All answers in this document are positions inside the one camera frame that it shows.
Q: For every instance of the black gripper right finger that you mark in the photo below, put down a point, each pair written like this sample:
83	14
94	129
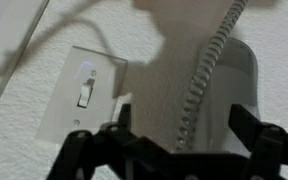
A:
270	150

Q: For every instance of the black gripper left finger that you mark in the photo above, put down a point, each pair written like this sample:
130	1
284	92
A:
94	156

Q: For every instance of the white light switch plate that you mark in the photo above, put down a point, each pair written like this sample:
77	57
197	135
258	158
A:
84	96

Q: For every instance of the white wall telephone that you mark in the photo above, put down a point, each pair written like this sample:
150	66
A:
234	93

